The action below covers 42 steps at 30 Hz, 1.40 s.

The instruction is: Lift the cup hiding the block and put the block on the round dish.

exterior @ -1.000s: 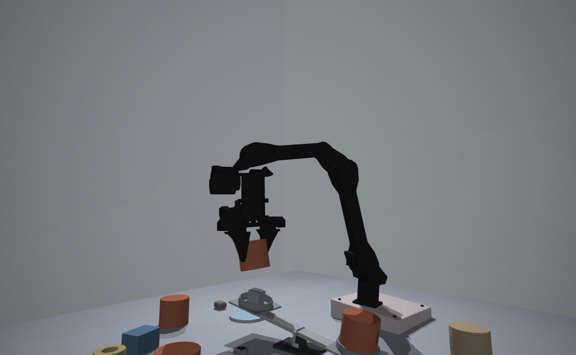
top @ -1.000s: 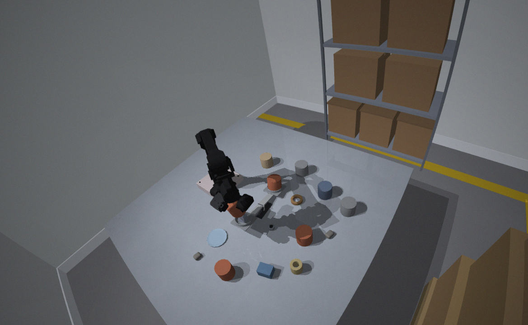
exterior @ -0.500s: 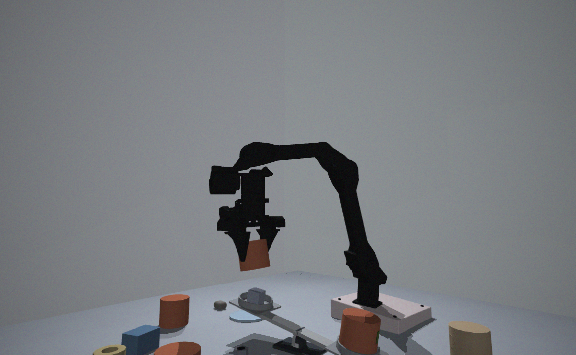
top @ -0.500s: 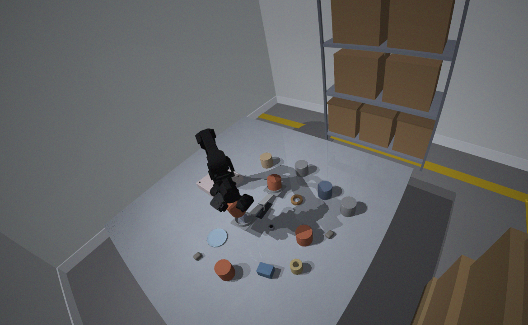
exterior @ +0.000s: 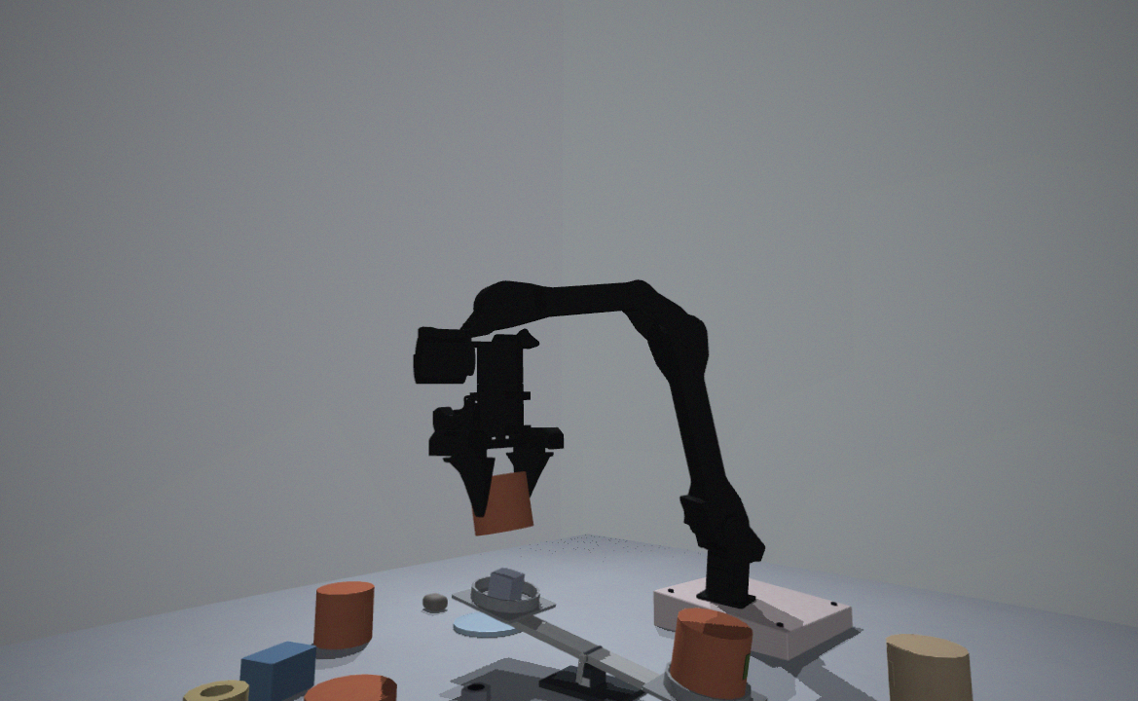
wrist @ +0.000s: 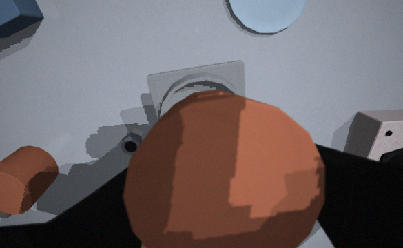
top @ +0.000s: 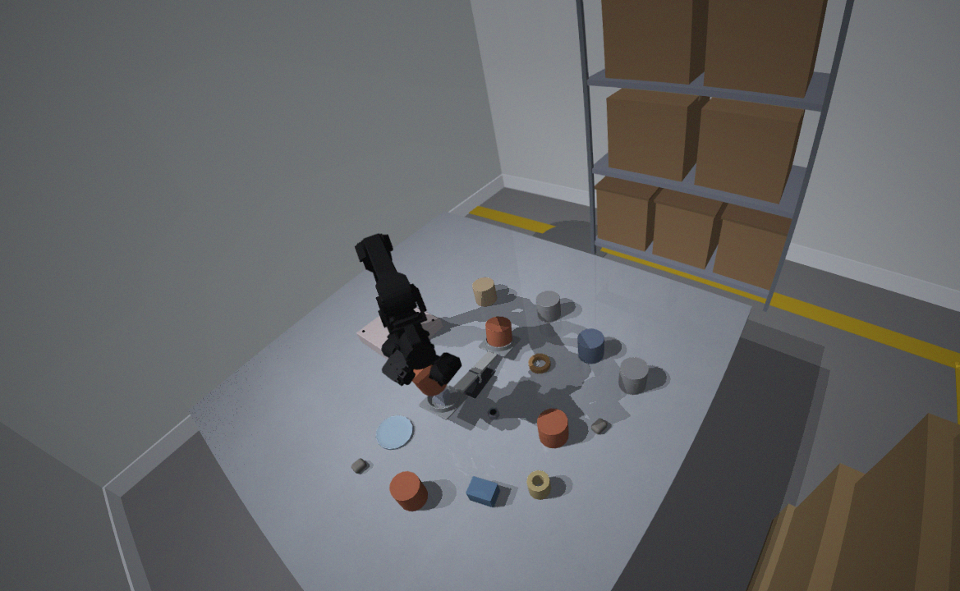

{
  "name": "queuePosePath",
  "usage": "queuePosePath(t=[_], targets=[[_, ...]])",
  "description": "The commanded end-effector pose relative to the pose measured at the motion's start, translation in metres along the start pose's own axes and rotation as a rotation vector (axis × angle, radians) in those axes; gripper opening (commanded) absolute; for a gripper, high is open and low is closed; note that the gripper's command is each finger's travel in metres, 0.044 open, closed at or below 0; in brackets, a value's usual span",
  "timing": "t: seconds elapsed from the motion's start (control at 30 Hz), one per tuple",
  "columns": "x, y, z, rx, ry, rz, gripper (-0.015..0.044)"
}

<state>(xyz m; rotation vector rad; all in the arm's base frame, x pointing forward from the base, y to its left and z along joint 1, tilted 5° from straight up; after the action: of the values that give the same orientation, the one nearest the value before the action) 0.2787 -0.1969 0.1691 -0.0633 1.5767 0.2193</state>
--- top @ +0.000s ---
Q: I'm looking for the light blue round dish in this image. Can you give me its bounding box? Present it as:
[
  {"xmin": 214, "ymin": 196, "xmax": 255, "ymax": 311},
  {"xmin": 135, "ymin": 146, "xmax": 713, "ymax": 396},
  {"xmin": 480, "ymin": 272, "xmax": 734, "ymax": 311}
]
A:
[{"xmin": 376, "ymin": 415, "xmax": 414, "ymax": 450}]

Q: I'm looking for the blue cylinder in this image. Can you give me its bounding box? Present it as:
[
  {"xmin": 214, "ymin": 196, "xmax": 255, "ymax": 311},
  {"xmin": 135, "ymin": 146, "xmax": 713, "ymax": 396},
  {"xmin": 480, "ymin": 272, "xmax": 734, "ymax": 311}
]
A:
[{"xmin": 577, "ymin": 328, "xmax": 604, "ymax": 364}]

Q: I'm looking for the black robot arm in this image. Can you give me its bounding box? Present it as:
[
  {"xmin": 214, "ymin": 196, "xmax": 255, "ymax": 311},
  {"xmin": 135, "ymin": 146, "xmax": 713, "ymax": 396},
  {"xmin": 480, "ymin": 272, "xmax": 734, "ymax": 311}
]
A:
[{"xmin": 355, "ymin": 234, "xmax": 436, "ymax": 387}]

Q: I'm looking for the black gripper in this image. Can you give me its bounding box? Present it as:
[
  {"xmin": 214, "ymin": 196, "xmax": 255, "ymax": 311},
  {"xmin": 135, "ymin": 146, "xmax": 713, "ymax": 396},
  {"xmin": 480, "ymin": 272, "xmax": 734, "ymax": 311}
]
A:
[{"xmin": 381, "ymin": 333, "xmax": 462, "ymax": 386}]

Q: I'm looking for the brown ring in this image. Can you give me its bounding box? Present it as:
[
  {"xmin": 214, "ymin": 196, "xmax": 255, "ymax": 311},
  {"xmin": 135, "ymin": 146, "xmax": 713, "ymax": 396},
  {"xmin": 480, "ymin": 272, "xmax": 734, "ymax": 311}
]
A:
[{"xmin": 528, "ymin": 353, "xmax": 551, "ymax": 374}]

